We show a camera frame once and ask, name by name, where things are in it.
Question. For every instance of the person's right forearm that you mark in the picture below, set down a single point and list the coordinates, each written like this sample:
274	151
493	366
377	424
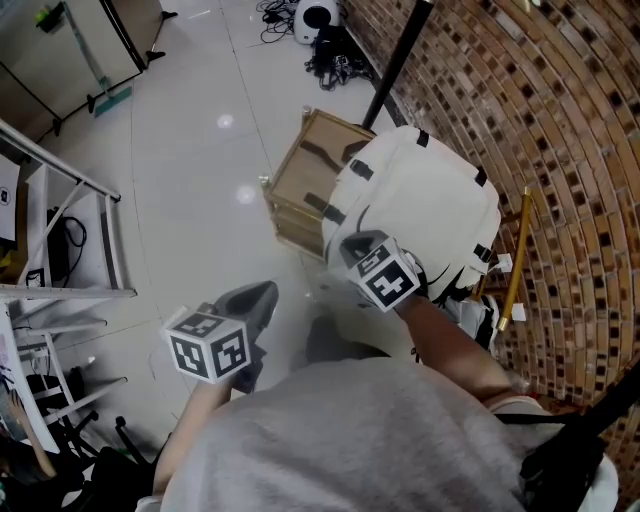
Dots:
450	350

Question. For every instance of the white metal shelf rack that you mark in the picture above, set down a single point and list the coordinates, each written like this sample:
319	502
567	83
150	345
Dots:
107	240

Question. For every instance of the white fabric bag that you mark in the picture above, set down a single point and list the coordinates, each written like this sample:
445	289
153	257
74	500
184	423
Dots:
425	200

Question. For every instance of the person in white shirt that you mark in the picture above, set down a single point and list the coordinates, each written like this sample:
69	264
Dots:
350	440

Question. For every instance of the folding partition panel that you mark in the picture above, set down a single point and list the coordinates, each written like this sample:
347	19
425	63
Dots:
65	60

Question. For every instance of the person's left forearm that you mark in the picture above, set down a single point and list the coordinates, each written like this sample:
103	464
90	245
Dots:
190	425

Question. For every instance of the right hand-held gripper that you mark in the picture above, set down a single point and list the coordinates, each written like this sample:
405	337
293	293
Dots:
387	285

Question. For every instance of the white printed paper sheet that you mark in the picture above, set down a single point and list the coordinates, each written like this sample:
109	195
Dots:
7	200

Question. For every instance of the black coat rack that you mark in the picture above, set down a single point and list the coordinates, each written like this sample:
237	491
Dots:
395	60

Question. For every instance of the green flat mop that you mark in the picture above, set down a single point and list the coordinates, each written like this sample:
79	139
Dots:
112	102

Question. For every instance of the white wall socket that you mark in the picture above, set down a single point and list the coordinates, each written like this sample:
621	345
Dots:
505	262
517	311

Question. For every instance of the black chair base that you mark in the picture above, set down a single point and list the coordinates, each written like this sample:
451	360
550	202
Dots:
75	440

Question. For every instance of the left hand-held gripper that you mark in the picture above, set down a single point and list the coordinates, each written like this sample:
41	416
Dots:
200	345

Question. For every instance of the black power strip cluster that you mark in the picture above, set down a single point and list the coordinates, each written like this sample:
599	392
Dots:
340	65

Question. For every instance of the white round appliance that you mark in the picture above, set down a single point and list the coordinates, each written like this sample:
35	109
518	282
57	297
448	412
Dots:
315	20

